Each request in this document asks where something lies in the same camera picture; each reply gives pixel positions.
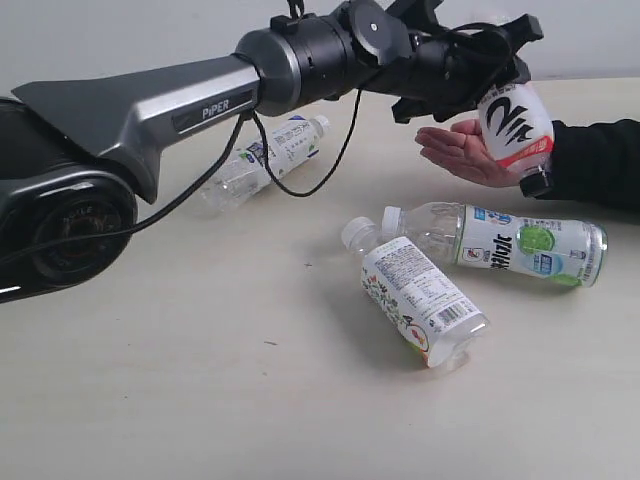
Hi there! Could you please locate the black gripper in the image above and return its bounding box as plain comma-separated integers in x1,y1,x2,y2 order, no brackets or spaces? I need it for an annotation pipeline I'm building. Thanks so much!
360,1,544,123

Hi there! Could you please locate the peach drink bottle black cap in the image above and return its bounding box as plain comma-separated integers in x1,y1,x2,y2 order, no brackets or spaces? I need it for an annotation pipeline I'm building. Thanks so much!
477,83,555,197

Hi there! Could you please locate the lime drink bottle white cap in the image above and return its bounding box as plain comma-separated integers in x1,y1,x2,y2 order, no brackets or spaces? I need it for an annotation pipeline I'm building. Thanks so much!
381,202,608,288

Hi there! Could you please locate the clear bottle blue white label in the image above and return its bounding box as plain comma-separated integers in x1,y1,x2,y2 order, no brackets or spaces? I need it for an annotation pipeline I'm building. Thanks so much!
198,115,330,213

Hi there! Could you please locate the clear bottle floral white label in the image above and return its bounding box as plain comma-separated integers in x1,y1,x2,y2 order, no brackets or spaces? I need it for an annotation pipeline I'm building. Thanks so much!
341,217,490,372

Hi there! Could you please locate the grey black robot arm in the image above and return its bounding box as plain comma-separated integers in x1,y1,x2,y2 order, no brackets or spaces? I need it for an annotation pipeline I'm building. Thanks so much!
1,1,543,302

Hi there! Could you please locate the black sleeved forearm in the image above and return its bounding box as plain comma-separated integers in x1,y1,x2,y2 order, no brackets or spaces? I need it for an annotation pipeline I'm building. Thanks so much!
537,118,639,215

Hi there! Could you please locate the person's open hand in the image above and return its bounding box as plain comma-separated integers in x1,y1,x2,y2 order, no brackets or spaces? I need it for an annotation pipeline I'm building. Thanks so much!
415,119,519,188

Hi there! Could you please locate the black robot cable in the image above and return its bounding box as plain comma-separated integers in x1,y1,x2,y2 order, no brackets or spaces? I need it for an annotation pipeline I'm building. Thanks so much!
0,92,364,266

